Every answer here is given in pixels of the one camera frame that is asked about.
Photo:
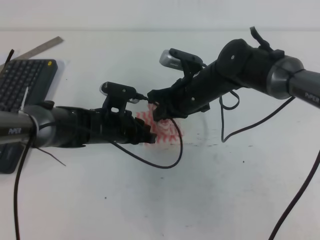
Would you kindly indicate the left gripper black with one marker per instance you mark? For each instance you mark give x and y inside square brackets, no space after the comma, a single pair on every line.
[122,129]

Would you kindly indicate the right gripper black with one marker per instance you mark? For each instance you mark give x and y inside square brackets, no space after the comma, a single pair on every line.
[167,101]

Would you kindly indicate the pink white striped towel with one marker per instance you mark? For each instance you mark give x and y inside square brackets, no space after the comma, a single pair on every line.
[165,130]

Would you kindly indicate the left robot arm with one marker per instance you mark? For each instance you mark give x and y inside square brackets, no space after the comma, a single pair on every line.
[46,125]

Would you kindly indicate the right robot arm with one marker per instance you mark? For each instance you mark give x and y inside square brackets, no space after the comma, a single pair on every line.
[238,65]

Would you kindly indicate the black keyboard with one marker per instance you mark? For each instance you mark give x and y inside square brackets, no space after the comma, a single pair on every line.
[31,78]

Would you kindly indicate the steel ruler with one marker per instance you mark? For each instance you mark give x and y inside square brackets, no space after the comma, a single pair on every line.
[40,49]

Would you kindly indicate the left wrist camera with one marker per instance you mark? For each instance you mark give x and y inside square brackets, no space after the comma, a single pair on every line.
[117,96]

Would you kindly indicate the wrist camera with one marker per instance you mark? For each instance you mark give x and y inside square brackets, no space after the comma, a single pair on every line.
[117,96]
[186,62]

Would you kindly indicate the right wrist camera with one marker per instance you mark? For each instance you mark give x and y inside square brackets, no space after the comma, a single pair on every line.
[186,62]

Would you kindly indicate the white cable tie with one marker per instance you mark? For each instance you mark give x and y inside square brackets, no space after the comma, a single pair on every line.
[25,98]

